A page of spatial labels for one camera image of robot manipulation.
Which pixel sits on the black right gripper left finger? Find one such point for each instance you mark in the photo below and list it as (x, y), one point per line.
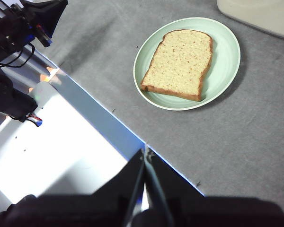
(85, 212)

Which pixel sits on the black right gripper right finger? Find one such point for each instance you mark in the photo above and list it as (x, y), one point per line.
(215, 212)

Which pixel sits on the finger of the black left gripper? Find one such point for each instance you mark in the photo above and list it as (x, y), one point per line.
(52, 16)
(38, 6)

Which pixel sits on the brown-crusted bread slice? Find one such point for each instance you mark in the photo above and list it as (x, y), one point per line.
(180, 63)

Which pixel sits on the pale green round plate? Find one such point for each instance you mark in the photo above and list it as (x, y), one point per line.
(227, 59)

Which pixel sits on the cream steel toaster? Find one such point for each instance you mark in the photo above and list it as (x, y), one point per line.
(262, 14)

